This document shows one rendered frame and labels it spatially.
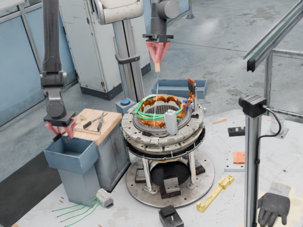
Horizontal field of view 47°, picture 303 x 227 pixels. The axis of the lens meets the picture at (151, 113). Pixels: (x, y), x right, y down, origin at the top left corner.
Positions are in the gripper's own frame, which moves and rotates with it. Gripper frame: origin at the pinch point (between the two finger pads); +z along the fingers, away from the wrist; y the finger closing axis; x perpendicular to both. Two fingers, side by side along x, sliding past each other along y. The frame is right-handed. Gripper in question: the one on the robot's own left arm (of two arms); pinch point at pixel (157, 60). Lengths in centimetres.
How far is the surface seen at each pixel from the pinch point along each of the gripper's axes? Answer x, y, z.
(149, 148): -2.4, -4.9, 31.5
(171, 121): -9.1, -1.6, 20.5
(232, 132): -4, 55, 36
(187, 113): -6.0, 12.8, 20.4
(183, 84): 16.9, 41.3, 14.4
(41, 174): 160, 51, 107
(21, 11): 231, 79, -24
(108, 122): 23.2, -1.6, 27.2
